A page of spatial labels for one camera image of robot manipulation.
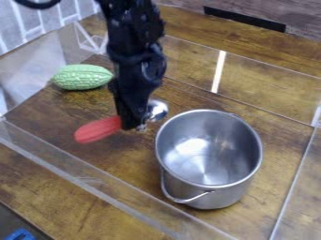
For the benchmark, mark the green bitter gourd toy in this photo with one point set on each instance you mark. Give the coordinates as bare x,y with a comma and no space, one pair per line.
81,77

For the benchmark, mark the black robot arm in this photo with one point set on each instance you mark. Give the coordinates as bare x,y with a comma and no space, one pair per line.
135,27

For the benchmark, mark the clear acrylic barrier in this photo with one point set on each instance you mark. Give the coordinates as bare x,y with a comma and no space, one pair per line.
95,191

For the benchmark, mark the pink handled metal spoon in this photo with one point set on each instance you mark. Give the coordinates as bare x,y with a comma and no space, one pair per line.
99,129

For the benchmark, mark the black wall vent strip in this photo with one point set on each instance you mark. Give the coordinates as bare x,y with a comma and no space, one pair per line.
240,18

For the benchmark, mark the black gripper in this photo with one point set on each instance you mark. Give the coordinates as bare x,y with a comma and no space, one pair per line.
137,77

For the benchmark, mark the blue object at corner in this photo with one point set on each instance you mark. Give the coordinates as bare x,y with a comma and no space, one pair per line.
20,234

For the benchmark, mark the stainless steel pot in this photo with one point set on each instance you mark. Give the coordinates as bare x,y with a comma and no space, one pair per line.
210,153

